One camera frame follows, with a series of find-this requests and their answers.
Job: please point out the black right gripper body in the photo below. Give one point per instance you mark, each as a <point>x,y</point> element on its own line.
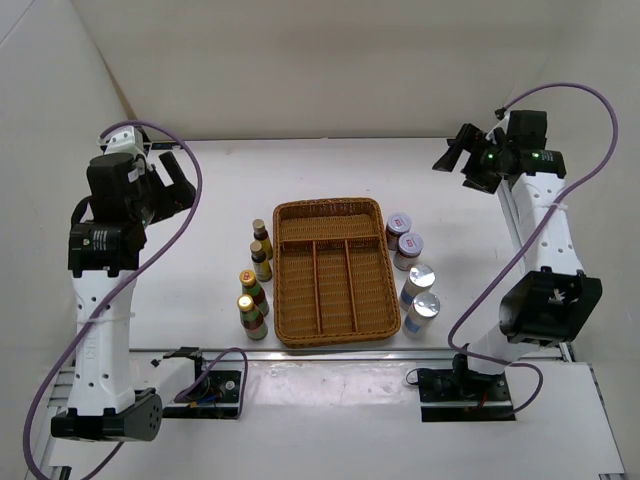
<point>484,165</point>

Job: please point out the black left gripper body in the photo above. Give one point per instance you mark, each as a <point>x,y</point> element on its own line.
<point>156,202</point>

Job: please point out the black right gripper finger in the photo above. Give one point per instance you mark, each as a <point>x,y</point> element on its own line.
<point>452,155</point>
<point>468,137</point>

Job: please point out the spice jar purple lid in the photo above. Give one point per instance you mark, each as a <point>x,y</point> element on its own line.
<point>408,251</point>
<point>397,225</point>

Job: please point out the small brown bottle beige cap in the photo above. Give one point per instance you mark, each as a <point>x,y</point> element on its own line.
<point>261,235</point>

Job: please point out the sauce bottle yellow cap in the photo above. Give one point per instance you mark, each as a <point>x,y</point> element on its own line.
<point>251,318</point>
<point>252,287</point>

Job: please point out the white canister silver lid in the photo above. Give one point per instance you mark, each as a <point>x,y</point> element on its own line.
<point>420,279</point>
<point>424,309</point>

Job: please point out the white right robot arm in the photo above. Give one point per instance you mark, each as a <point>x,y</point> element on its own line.
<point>555,297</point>

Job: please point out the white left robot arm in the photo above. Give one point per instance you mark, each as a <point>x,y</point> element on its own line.
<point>106,238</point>

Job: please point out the brown wicker divided tray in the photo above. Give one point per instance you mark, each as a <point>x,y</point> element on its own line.
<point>333,279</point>

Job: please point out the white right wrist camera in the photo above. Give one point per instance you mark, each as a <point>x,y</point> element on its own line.
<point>498,135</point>

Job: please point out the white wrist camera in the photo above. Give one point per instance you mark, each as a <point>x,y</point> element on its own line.
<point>128,139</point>
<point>498,135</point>

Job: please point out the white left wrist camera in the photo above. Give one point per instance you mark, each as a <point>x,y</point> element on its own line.
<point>128,139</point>

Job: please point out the aluminium front rail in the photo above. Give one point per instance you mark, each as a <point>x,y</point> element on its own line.
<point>562,354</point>

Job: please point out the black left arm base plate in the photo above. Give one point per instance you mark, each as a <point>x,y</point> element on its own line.
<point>218,399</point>

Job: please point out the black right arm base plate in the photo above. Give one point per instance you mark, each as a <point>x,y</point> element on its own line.
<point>444,398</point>

